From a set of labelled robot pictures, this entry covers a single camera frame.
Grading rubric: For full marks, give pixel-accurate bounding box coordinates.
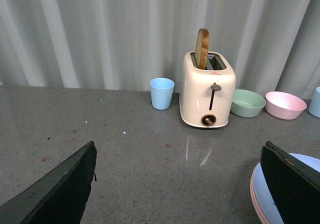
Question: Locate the pink bowl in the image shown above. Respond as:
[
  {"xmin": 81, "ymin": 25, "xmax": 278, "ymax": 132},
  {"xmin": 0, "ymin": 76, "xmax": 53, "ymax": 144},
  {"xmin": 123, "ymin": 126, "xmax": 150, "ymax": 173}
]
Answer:
[{"xmin": 265, "ymin": 91, "xmax": 307, "ymax": 120}]

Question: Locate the pink plate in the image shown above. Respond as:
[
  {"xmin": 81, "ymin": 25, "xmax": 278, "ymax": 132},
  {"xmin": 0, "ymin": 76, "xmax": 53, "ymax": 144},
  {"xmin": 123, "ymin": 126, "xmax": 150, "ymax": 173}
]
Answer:
[{"xmin": 250, "ymin": 168, "xmax": 270, "ymax": 224}]

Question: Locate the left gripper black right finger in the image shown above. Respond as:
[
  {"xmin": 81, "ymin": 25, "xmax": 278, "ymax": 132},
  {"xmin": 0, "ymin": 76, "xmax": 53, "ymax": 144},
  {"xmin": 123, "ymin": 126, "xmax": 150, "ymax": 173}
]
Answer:
[{"xmin": 260, "ymin": 141, "xmax": 320, "ymax": 224}]

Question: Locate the grey curtain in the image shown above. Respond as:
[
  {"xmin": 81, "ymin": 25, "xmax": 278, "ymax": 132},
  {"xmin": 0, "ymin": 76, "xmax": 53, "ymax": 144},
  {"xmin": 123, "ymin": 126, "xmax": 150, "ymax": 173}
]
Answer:
[{"xmin": 0, "ymin": 0, "xmax": 320, "ymax": 99}]

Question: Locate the cream toaster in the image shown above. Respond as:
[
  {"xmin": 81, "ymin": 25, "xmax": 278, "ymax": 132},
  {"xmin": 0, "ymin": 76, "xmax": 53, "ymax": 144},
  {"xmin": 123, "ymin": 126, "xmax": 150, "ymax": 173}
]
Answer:
[{"xmin": 179, "ymin": 51, "xmax": 236, "ymax": 129}]

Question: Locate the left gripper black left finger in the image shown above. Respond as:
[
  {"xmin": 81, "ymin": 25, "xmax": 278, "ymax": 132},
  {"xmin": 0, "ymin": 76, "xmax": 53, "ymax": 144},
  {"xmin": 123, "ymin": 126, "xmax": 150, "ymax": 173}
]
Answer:
[{"xmin": 0, "ymin": 141, "xmax": 97, "ymax": 224}]

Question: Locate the light blue cup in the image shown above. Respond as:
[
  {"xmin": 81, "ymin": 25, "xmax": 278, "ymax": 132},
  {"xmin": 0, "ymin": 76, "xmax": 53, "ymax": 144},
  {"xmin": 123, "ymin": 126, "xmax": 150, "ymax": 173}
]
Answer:
[
  {"xmin": 308, "ymin": 86, "xmax": 320, "ymax": 118},
  {"xmin": 150, "ymin": 77, "xmax": 175, "ymax": 110}
]

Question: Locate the blue plate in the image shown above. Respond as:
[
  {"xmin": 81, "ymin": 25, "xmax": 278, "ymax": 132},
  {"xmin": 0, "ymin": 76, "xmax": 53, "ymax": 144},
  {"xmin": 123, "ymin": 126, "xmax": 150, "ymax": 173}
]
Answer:
[{"xmin": 251, "ymin": 153, "xmax": 320, "ymax": 224}]

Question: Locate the green bowl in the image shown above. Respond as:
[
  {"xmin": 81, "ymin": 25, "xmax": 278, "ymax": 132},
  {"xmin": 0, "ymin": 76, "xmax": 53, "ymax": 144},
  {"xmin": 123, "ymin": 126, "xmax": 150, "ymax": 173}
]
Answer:
[{"xmin": 230, "ymin": 89, "xmax": 266, "ymax": 118}]

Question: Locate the bread slice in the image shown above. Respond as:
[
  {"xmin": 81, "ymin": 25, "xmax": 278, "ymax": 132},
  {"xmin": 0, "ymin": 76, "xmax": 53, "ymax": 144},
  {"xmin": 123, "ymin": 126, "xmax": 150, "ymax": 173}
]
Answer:
[{"xmin": 194, "ymin": 28, "xmax": 210, "ymax": 70}]

